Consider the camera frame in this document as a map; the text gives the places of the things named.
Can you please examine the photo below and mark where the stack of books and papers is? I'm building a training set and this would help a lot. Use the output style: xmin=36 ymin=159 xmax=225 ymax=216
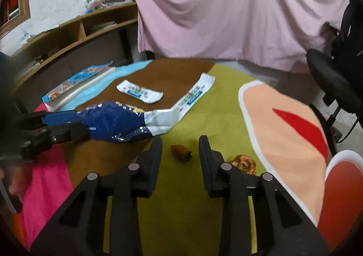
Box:
xmin=85 ymin=0 xmax=132 ymax=13

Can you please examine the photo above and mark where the dark blue backpack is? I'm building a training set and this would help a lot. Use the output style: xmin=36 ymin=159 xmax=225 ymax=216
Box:
xmin=333 ymin=0 xmax=363 ymax=61

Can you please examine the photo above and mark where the pink hanging bedsheet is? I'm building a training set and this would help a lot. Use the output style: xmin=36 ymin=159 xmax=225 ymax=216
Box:
xmin=120 ymin=0 xmax=355 ymax=73

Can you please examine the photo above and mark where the brown fruit peel piece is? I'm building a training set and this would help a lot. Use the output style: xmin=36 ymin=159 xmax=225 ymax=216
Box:
xmin=170 ymin=144 xmax=193 ymax=163

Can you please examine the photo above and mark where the long white printed wrapper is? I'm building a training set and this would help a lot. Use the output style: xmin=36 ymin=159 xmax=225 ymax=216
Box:
xmin=170 ymin=72 xmax=216 ymax=120

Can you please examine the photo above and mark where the multicolour patchwork blanket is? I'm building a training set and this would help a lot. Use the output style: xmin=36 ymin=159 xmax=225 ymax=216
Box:
xmin=11 ymin=59 xmax=332 ymax=256

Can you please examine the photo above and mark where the person's left hand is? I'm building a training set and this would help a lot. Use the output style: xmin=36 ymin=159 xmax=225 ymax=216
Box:
xmin=0 ymin=163 xmax=34 ymax=197

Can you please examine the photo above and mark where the wooden shelf desk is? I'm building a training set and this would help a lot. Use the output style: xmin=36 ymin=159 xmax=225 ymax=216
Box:
xmin=0 ymin=2 xmax=139 ymax=95

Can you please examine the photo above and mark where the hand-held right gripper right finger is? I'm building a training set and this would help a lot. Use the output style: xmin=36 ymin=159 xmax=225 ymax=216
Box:
xmin=199 ymin=135 xmax=331 ymax=256

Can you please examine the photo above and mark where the orange bucket with white rim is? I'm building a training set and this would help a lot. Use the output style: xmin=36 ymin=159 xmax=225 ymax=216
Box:
xmin=316 ymin=150 xmax=363 ymax=252

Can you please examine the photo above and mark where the blue snack bag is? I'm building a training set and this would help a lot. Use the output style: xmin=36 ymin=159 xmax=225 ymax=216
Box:
xmin=42 ymin=101 xmax=182 ymax=143

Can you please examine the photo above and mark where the orange peel scrap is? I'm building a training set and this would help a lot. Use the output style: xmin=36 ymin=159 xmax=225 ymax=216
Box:
xmin=230 ymin=154 xmax=257 ymax=175

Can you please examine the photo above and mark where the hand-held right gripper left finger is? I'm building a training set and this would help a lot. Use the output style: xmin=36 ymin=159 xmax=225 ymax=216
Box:
xmin=30 ymin=136 xmax=163 ymax=256

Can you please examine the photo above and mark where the colourful picture book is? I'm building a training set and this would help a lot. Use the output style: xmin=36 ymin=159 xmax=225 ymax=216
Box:
xmin=42 ymin=61 xmax=116 ymax=112

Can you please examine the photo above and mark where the black mesh office chair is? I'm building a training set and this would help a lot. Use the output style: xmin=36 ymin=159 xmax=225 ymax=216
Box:
xmin=306 ymin=0 xmax=363 ymax=157

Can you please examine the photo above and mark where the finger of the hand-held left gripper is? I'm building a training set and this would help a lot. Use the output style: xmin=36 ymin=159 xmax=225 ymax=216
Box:
xmin=37 ymin=121 xmax=91 ymax=146
xmin=15 ymin=112 xmax=54 ymax=129

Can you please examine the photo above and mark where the small white printed wrapper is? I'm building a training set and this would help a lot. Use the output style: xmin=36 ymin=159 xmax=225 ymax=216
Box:
xmin=116 ymin=79 xmax=164 ymax=104

